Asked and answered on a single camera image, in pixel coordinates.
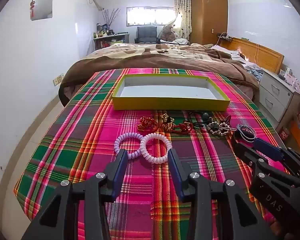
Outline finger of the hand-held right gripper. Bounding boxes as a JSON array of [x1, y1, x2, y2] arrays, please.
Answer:
[[253, 137, 300, 178], [231, 131, 262, 174]]

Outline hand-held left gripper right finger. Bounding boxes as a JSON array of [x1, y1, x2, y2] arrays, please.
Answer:
[[167, 148, 275, 240]]

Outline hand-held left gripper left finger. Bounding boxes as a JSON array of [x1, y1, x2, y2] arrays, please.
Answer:
[[21, 149, 128, 240]]

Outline black band bracelet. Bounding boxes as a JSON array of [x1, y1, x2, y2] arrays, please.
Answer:
[[239, 128, 255, 143]]

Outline grey hair ties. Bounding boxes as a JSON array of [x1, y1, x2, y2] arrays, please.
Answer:
[[237, 124, 257, 142]]

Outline rhinestone hair clip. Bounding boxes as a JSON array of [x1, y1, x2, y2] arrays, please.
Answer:
[[206, 121, 237, 137]]

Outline purple spiral hair tie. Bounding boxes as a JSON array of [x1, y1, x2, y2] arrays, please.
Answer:
[[114, 132, 143, 160]]

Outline white spiral hair tie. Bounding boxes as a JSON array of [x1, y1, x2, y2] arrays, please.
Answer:
[[140, 133, 172, 165]]

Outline red knotted cord bracelet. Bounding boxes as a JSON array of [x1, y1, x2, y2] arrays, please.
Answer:
[[137, 116, 159, 132]]

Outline yellow cardboard box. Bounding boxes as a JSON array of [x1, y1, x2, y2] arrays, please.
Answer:
[[112, 74, 230, 111]]

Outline pink green plaid cloth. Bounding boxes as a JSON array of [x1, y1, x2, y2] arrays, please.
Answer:
[[14, 67, 290, 240]]

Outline grey drawer nightstand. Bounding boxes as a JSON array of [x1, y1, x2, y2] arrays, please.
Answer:
[[259, 69, 300, 123]]

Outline blue grey clothes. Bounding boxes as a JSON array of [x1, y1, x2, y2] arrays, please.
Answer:
[[242, 62, 264, 83]]

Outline wooden headboard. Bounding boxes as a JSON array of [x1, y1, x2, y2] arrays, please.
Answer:
[[219, 37, 285, 74]]

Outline white pillow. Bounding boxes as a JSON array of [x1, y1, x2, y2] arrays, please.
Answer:
[[211, 44, 245, 60]]

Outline bed with brown blanket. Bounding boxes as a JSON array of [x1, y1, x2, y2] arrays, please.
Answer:
[[59, 42, 260, 107]]

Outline cluttered shelf desk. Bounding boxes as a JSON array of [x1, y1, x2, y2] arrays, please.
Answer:
[[93, 31, 130, 50]]

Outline dark grey armchair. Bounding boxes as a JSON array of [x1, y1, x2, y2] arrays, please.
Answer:
[[134, 26, 158, 44]]

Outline brown teddy bear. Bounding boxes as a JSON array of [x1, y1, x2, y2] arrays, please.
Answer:
[[161, 26, 177, 42]]

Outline wooden wardrobe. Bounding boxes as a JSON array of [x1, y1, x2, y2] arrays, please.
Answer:
[[190, 0, 228, 46]]

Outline dried branches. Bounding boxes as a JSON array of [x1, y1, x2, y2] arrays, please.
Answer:
[[102, 8, 121, 32]]

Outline patterned curtain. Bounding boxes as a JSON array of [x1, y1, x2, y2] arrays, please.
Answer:
[[171, 0, 192, 40]]

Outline window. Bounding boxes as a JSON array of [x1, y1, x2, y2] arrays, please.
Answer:
[[126, 6, 175, 26]]

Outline red cord gold bead bracelet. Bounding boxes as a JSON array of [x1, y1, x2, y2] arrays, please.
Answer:
[[160, 113, 194, 133]]

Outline black cord with grey bead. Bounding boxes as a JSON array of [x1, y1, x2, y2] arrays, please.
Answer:
[[189, 112, 212, 128]]

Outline wall socket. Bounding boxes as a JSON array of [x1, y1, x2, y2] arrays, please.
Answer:
[[53, 74, 65, 87]]

